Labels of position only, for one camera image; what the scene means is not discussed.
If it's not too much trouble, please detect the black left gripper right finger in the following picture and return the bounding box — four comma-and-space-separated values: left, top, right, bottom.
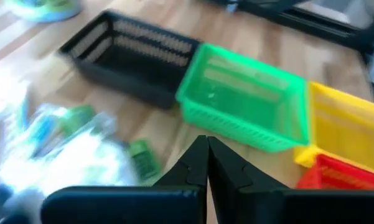
207, 136, 374, 224

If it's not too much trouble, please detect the yellow slotted plastic basket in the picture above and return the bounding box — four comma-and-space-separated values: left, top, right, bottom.
294, 81, 374, 178

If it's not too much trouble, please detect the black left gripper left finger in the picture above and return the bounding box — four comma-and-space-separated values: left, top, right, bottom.
40, 135, 209, 224

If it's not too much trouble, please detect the red slotted plastic basket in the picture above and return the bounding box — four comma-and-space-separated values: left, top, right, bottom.
296, 154, 374, 190

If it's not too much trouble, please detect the green white wipes canister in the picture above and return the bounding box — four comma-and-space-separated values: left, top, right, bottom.
2, 0, 83, 23

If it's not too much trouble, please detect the blue toothbrush in clear wrapper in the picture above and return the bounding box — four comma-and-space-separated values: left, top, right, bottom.
24, 114, 60, 159

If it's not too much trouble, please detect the green slotted plastic basket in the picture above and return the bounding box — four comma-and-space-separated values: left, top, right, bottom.
175, 42, 311, 154

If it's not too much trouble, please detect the black slotted plastic basket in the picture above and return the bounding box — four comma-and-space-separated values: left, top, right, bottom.
58, 9, 203, 110

